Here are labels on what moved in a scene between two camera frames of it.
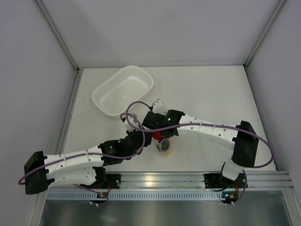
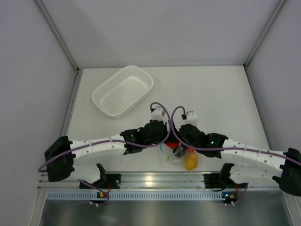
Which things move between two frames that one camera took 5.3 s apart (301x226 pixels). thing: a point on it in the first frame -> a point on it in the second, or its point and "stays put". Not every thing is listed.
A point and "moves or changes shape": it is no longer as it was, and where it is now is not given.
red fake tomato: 156,135 moves or changes shape
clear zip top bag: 164,147 moves or changes shape
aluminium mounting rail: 188,181 stays put
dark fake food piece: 163,145 -> 179,151
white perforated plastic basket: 112,98 stays put
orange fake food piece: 166,154 -> 190,161
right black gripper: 167,113 -> 184,140
